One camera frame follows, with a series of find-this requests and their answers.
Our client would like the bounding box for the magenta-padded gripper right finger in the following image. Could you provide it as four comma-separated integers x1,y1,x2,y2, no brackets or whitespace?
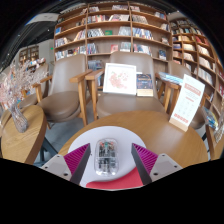
130,143,184,186

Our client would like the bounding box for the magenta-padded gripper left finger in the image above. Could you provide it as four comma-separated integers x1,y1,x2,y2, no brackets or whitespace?
41,143,92,186

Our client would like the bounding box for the transparent computer mouse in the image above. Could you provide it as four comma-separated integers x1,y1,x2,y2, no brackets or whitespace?
94,138,120,177

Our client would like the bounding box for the white mouse pad, red wrist rest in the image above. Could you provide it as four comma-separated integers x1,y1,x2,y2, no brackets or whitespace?
67,125,148,190

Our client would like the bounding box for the white sign on wooden base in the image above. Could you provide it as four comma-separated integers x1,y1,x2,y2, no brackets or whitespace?
168,73,206,133

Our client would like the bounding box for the stack of colourful books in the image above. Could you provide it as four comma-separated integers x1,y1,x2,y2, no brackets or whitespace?
201,106,219,131

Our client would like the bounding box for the dark book with orange print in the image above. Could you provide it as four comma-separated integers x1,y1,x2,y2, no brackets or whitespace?
135,73,154,98

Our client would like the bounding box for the light blue book stack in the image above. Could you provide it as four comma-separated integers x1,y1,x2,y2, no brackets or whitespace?
158,70,184,86

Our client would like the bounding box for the white framed picture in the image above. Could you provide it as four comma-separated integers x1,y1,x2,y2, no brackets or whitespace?
102,62,138,96

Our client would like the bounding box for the small distant wooden bookshelf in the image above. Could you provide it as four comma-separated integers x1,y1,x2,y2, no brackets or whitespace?
18,44,40,66

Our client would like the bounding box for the curved wooden bookshelf with books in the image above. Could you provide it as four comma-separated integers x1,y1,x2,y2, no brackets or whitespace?
168,16,224,114

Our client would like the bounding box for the large wooden bookshelf with books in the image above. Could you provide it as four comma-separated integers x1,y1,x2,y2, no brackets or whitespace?
53,2,171,73

